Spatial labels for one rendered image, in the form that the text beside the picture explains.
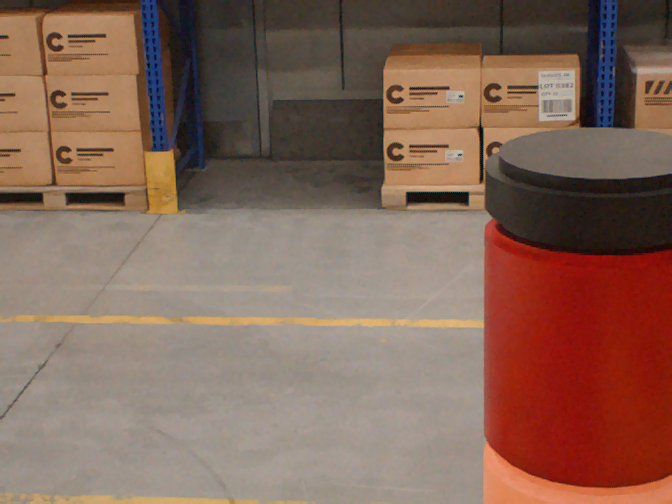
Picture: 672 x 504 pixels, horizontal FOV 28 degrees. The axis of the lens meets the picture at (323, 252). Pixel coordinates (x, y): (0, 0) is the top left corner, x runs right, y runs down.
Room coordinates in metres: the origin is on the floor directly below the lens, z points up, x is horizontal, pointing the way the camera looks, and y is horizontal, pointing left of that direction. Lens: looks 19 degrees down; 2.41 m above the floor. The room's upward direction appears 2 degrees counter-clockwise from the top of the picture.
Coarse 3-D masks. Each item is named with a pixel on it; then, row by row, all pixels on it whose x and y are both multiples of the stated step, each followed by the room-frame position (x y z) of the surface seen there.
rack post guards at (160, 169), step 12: (156, 156) 7.99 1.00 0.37; (168, 156) 7.99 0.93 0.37; (156, 168) 7.99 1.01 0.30; (168, 168) 7.99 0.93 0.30; (156, 180) 7.99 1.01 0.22; (168, 180) 7.99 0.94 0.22; (156, 192) 8.00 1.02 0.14; (168, 192) 7.98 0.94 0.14; (156, 204) 8.00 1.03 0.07; (168, 204) 7.99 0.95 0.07
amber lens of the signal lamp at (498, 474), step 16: (496, 464) 0.28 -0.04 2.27; (496, 480) 0.27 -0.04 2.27; (512, 480) 0.27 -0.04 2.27; (528, 480) 0.27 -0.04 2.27; (544, 480) 0.27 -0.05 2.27; (496, 496) 0.27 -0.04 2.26; (512, 496) 0.27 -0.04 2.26; (528, 496) 0.26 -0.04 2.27; (544, 496) 0.26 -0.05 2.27; (560, 496) 0.26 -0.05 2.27; (576, 496) 0.26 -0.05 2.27; (592, 496) 0.26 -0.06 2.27; (608, 496) 0.26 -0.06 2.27; (624, 496) 0.26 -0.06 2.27; (640, 496) 0.26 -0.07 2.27; (656, 496) 0.26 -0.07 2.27
